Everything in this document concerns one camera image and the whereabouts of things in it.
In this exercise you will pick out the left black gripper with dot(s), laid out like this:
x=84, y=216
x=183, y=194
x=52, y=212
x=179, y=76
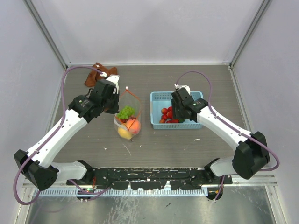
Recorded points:
x=114, y=109

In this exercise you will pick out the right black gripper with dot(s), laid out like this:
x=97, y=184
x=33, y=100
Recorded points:
x=175, y=113

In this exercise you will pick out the red strawberry bunch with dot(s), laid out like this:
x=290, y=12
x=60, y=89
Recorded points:
x=167, y=116

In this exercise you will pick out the green grape bunch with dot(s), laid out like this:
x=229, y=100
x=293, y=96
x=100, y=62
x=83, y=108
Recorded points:
x=125, y=112

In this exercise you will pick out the clear zip top bag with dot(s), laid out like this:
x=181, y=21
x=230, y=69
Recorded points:
x=128, y=98

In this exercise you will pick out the orange pink peach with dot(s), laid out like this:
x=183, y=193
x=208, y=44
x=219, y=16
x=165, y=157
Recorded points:
x=134, y=126

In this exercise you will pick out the yellow apple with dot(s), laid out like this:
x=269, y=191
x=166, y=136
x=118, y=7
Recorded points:
x=124, y=133

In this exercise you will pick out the purple grape bunch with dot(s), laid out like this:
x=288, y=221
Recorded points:
x=129, y=118

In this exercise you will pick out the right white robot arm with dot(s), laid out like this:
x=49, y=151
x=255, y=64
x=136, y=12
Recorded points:
x=250, y=155

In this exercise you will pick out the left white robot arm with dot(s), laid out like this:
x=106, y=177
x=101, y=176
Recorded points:
x=37, y=162

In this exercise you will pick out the brown cloth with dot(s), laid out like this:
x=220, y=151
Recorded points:
x=94, y=76

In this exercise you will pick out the light blue plastic basket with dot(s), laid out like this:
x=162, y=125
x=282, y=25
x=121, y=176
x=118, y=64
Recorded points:
x=160, y=100

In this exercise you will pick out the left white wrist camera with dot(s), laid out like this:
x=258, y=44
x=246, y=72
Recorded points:
x=112, y=78

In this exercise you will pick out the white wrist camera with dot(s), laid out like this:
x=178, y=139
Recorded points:
x=112, y=78
x=186, y=87

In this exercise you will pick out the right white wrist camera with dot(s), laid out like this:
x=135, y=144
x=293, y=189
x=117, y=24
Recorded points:
x=186, y=87

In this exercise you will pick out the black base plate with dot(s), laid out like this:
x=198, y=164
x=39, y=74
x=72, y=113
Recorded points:
x=148, y=178

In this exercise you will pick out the aluminium frame post left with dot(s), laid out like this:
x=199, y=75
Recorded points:
x=45, y=31

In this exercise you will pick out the aluminium frame post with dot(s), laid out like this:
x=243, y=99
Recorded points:
x=253, y=25
x=45, y=31

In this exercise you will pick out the white slotted cable duct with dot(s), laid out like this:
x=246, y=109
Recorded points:
x=129, y=192

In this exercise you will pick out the aluminium frame post right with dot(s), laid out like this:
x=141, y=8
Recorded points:
x=253, y=25

